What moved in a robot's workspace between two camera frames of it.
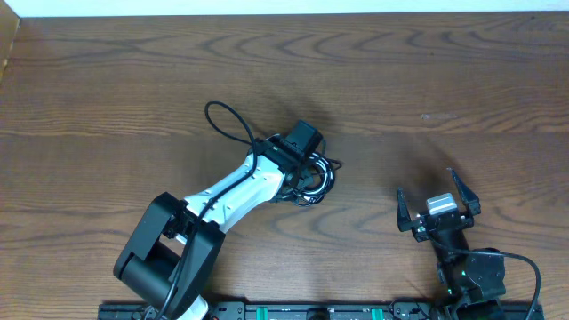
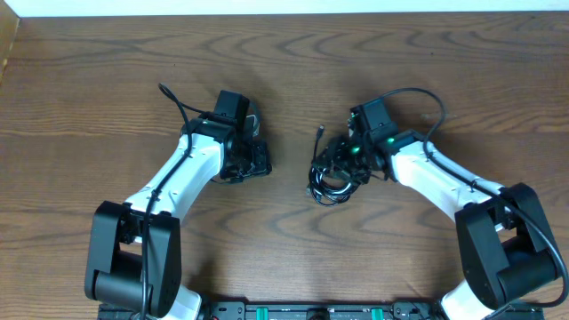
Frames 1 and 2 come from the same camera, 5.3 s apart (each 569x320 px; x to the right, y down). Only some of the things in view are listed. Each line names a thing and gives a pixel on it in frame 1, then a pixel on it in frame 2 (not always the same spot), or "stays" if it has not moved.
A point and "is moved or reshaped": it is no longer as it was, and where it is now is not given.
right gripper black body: (418, 231) → (349, 159)
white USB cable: (321, 159) is moved or reshaped
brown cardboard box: (10, 23) stays
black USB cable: (328, 165) → (325, 187)
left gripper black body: (304, 171) → (250, 159)
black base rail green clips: (316, 310) stays
